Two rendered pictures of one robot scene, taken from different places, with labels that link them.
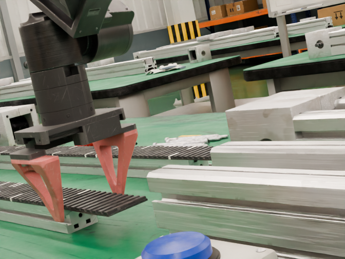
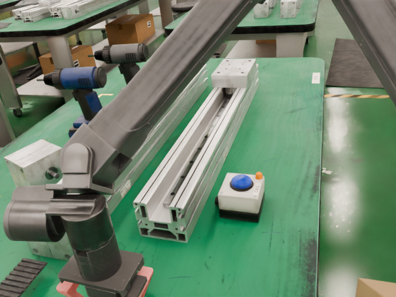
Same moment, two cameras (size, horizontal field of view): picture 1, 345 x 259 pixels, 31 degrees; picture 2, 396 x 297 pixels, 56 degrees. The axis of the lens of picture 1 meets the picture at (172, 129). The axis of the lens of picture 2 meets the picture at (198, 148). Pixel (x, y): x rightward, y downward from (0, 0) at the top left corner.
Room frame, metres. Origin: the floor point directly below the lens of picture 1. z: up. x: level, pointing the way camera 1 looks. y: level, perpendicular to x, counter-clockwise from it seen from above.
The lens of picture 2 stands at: (0.70, 0.51, 1.29)
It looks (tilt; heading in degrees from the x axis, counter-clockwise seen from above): 30 degrees down; 241
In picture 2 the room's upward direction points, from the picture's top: 7 degrees counter-clockwise
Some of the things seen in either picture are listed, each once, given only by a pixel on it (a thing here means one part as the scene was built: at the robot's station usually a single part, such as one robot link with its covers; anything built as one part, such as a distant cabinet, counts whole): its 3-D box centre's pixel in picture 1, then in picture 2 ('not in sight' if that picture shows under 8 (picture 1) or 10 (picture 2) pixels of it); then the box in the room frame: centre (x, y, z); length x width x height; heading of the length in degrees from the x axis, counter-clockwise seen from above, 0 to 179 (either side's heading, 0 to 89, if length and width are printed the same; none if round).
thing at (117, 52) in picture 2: not in sight; (121, 78); (0.31, -0.66, 0.89); 0.20 x 0.08 x 0.22; 139
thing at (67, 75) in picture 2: not in sight; (76, 105); (0.50, -0.54, 0.89); 0.20 x 0.08 x 0.22; 139
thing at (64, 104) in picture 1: (64, 102); (98, 255); (0.65, 0.10, 0.92); 0.10 x 0.07 x 0.07; 129
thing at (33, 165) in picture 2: not in sight; (41, 170); (0.65, -0.36, 0.83); 0.11 x 0.10 x 0.10; 109
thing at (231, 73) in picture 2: not in sight; (234, 76); (0.01, -0.43, 0.87); 0.16 x 0.11 x 0.07; 40
